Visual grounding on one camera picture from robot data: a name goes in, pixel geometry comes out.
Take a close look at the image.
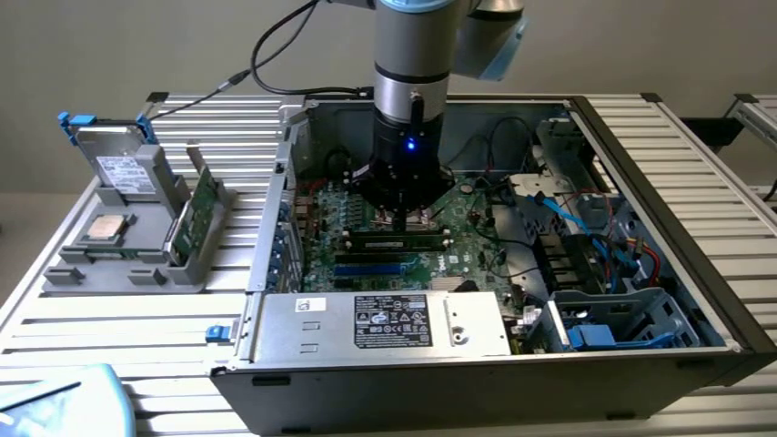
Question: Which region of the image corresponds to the installed RAM stick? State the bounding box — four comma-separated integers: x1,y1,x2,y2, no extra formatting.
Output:
348,230,450,252

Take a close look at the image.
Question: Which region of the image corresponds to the metal drive cage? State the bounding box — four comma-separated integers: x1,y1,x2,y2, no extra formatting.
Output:
526,116,610,195

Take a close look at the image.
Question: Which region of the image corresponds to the open black PC case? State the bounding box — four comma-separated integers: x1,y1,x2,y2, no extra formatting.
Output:
209,93,777,436

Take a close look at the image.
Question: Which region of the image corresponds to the silver power supply unit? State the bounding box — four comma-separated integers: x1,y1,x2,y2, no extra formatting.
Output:
251,290,512,361

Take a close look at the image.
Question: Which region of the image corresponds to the green motherboard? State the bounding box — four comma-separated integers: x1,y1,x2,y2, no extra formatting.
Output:
290,175,531,316

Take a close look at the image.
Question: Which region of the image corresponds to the silver CPU chip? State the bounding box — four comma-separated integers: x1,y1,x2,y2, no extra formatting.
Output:
83,212,134,241

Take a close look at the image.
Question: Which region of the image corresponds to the grey parts rack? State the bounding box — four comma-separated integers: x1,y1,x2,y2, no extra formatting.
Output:
42,139,239,298

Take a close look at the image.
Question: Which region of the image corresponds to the blue expansion slot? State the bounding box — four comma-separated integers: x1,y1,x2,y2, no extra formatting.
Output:
335,262,407,277

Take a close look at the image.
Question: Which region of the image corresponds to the metal slat side table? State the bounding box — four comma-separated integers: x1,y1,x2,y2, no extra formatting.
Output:
727,93,777,137

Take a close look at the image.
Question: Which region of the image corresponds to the black looped cable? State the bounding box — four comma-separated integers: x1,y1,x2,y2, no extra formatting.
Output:
250,0,374,97

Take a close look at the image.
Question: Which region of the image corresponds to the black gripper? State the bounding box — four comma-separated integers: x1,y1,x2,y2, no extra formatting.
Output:
356,113,458,233

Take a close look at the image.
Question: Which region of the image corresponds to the blue SATA wire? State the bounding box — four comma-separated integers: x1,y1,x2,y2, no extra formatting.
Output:
528,191,627,295

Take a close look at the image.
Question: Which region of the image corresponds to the green RAM stick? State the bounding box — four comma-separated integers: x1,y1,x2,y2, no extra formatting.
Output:
165,167,222,267

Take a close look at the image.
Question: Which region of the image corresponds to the grey disk bay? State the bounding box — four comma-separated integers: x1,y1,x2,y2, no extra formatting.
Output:
543,286,710,355

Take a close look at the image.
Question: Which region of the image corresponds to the black cable with metal plug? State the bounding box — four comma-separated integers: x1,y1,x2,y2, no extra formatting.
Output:
147,0,325,123

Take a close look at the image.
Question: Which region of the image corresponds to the silver chipset heatsink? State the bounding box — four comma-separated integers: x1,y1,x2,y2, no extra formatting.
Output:
430,277,483,293

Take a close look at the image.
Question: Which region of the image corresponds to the hard disk with blue carrier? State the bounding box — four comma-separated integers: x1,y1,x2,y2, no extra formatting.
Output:
57,111,165,196

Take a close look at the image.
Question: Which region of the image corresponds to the black RAM slot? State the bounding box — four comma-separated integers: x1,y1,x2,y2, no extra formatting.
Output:
335,252,448,266

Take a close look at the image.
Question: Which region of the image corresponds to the red wire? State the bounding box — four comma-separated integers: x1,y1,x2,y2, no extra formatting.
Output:
631,239,664,284

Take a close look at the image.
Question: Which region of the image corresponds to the light blue rounded cover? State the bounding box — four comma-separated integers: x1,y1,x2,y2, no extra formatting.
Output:
0,362,139,437

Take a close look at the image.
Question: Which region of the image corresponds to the blue case latch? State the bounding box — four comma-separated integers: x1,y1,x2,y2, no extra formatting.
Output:
205,322,238,343

